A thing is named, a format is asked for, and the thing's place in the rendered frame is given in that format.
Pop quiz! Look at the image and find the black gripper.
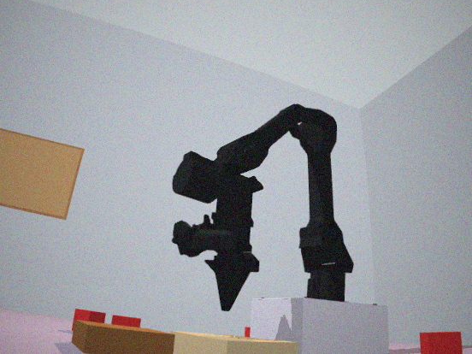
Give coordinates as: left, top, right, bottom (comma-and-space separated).
191, 205, 259, 311

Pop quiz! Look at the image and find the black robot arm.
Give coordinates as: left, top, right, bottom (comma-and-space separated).
172, 103, 354, 302

